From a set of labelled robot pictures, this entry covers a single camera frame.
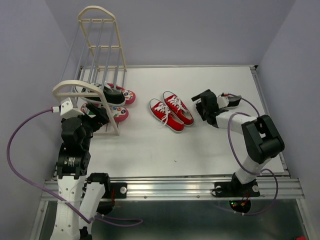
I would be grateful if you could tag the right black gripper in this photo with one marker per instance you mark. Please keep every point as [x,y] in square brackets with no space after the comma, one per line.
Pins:
[199,108]

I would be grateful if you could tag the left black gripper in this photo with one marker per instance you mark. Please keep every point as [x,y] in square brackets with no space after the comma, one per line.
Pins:
[101,117]

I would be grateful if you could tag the red canvas sneaker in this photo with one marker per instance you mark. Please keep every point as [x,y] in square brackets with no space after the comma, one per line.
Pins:
[167,118]
[177,107]

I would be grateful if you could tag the black canvas sneaker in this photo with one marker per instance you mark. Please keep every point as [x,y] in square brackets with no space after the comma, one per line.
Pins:
[114,97]
[234,100]

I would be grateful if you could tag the pink sandal with green strap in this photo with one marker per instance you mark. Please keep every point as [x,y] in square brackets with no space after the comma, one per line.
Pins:
[120,113]

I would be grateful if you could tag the cream shoe shelf with metal rods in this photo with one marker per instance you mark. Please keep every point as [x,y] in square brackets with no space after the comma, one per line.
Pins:
[101,62]

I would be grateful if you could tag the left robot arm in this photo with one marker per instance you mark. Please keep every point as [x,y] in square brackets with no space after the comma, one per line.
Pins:
[79,193]

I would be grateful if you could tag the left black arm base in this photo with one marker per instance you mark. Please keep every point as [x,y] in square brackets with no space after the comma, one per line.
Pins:
[101,199]

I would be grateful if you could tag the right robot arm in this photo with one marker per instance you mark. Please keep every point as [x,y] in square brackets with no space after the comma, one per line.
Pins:
[261,137]

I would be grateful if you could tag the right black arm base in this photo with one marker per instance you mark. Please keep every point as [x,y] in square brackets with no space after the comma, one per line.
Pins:
[239,194]

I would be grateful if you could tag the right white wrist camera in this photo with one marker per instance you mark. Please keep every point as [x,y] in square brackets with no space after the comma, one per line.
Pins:
[222,101]

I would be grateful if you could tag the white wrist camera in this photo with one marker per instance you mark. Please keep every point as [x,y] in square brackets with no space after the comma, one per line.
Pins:
[67,109]
[222,101]

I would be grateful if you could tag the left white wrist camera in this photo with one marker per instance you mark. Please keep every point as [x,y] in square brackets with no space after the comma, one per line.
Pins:
[67,109]

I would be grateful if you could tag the aluminium mounting rail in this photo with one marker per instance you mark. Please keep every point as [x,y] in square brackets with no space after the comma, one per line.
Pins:
[196,188]

